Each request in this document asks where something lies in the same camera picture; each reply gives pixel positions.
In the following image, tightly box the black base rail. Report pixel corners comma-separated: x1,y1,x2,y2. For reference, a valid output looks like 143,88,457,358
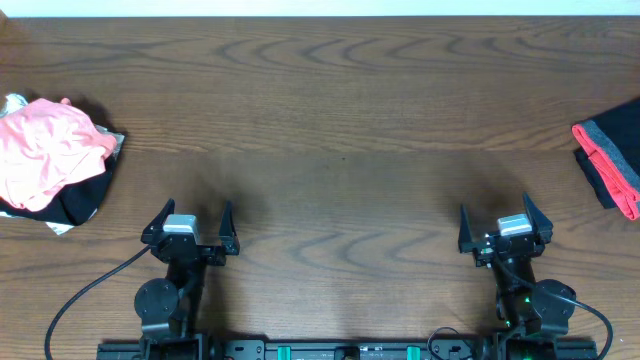
96,339,599,360

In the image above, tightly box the right black cable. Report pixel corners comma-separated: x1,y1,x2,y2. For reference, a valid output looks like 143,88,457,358
492,254,615,360

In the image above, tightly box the black folded garment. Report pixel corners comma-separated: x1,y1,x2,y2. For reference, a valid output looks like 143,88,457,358
1,126,125,233

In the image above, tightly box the black leggings red waistband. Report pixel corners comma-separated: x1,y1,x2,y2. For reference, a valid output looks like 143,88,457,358
571,99,639,220

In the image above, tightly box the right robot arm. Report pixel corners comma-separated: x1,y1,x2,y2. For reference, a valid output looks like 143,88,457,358
458,195,577,359

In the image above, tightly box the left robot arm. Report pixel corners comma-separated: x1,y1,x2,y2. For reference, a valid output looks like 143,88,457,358
134,199,240,359

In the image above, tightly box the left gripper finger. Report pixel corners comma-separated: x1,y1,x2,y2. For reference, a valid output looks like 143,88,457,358
218,201,237,246
143,198,175,235

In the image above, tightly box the black cable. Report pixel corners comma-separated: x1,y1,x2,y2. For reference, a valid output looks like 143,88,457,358
44,244,152,360
492,254,615,360

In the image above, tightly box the left black cable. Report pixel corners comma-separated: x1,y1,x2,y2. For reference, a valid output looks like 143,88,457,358
44,244,152,360

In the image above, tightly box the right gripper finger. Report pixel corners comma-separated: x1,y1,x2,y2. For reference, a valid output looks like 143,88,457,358
458,205,473,246
523,192,553,234

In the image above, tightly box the pink crumpled garment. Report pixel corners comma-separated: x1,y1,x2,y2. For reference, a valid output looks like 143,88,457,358
1,98,117,212

